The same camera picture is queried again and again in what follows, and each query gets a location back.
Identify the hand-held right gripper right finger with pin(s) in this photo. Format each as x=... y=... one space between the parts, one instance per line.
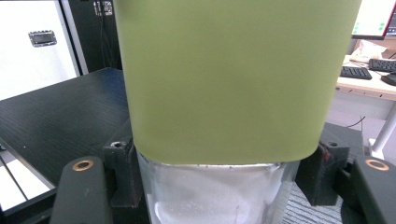
x=323 y=174

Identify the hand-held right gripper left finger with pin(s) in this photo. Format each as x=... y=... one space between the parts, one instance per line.
x=123 y=174

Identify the black desktop shelf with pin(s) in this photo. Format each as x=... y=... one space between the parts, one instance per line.
x=62 y=109

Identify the green and clear canister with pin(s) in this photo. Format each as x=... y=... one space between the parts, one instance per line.
x=230 y=77

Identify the light wooden office desk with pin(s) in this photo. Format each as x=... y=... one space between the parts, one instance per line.
x=364 y=85

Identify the black keyboard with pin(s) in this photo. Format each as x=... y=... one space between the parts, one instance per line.
x=355 y=72
x=383 y=65

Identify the black computer mouse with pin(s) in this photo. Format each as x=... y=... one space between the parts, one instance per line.
x=389 y=79

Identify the white crumpled bag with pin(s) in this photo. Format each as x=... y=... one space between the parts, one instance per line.
x=369 y=51

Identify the tall black cabinet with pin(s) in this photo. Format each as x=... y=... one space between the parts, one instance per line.
x=93 y=37

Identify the white case with latch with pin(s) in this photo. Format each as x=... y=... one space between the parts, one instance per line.
x=21 y=68

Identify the computer monitor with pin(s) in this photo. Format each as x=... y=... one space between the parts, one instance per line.
x=372 y=17

